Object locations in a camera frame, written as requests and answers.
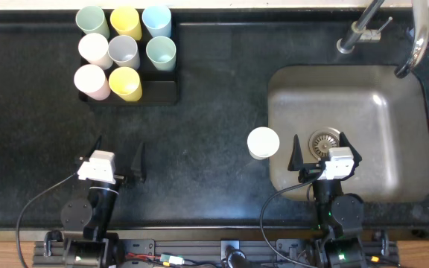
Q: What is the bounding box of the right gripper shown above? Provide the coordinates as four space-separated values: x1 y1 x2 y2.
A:
287 131 363 185

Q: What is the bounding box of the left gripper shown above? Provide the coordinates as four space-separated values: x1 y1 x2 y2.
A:
86 135 148 186

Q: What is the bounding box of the white cup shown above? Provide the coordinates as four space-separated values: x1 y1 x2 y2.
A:
247 127 281 161
77 32 114 71

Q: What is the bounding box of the steel sink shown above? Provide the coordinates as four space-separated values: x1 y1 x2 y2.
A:
266 65 429 204

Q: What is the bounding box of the yellow cup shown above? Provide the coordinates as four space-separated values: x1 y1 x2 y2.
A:
109 6 143 41
108 66 144 103

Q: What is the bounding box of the black tray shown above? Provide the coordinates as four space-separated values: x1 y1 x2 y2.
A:
77 7 180 107

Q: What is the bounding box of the pink cup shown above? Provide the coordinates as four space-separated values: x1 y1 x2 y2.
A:
73 63 112 101

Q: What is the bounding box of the grey cup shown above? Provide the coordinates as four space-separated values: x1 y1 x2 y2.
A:
107 34 142 71

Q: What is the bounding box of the green cup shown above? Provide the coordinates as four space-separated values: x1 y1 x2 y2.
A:
74 5 110 39
145 36 177 72

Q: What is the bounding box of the blue cup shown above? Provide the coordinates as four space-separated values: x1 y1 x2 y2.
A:
142 4 173 39

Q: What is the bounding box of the steel tap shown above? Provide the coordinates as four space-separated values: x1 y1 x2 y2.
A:
335 0 429 79

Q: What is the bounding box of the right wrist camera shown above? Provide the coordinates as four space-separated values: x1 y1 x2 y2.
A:
317 146 355 181

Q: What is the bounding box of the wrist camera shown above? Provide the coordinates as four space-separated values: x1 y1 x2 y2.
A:
77 150 117 185
317 146 355 181

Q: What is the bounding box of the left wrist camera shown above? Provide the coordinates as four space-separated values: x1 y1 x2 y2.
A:
77 150 117 185

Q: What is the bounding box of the black cable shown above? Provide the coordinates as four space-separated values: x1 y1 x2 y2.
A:
15 171 80 268
258 169 327 268

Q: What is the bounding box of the mounting rail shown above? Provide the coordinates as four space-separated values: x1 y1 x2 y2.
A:
31 237 401 268

